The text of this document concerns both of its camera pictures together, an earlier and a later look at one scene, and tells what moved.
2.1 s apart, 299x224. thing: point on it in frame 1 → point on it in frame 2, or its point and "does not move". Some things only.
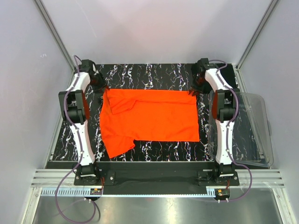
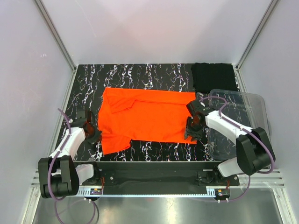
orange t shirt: x=126 y=115 does not move
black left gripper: x=103 y=83 → x=97 y=137
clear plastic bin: x=252 y=140 does not move
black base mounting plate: x=153 y=178 does not move
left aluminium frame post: x=47 y=20 does not move
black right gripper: x=200 y=89 → x=196 y=136
